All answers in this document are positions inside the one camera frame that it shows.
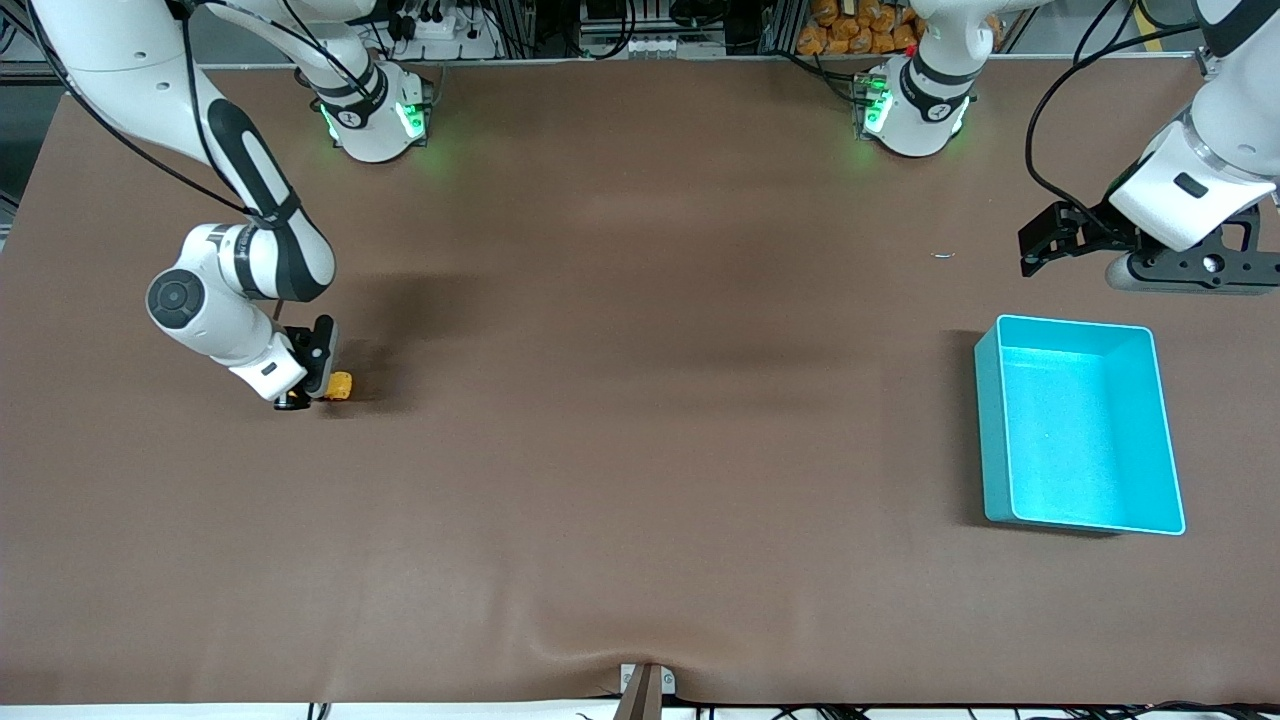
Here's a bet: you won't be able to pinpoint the teal plastic bin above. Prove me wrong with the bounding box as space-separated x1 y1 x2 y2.
974 314 1187 537

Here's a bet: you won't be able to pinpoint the orange snack bag pile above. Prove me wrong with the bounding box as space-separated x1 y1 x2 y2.
797 0 921 56

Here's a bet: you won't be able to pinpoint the brown table cover mat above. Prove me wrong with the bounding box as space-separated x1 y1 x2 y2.
0 55 1280 706

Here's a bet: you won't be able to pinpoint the white power strip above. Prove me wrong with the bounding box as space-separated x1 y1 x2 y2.
385 10 501 61

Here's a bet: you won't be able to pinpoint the grey metal table clamp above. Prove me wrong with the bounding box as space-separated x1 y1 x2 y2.
612 662 677 720

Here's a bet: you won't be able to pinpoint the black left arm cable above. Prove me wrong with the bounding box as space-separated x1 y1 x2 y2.
1025 25 1201 216

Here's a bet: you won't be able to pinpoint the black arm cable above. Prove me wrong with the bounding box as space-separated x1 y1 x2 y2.
1025 25 1201 216
30 0 301 226

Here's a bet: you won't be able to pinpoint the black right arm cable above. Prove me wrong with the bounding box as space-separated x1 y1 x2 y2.
30 0 301 226

